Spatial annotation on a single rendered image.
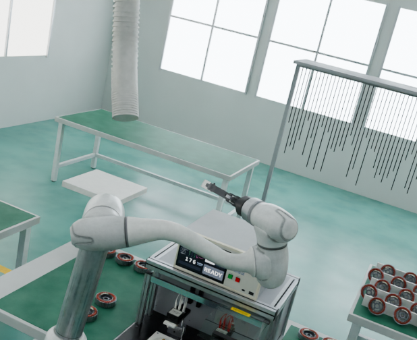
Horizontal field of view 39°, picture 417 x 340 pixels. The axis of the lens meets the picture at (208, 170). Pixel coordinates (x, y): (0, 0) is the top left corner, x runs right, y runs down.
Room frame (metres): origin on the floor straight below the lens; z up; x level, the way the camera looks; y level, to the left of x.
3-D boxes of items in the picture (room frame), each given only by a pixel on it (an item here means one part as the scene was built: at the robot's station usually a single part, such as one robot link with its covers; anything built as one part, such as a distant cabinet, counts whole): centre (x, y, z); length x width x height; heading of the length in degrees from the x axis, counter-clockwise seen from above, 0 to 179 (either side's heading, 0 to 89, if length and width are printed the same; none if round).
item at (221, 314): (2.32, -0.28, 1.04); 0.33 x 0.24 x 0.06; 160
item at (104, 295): (2.72, 0.37, 0.77); 0.11 x 0.11 x 0.04
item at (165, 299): (2.62, -0.17, 0.92); 0.66 x 0.01 x 0.30; 70
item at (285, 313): (2.65, -0.53, 0.91); 0.28 x 0.03 x 0.32; 160
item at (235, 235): (2.68, -0.21, 1.22); 0.44 x 0.39 x 0.20; 70
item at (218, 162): (6.19, 0.61, 0.37); 2.10 x 0.90 x 0.75; 70
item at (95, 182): (3.23, 0.57, 0.98); 0.37 x 0.35 x 0.46; 70
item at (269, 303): (2.68, -0.20, 1.09); 0.68 x 0.44 x 0.05; 70
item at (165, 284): (2.48, -0.12, 1.03); 0.62 x 0.01 x 0.03; 70
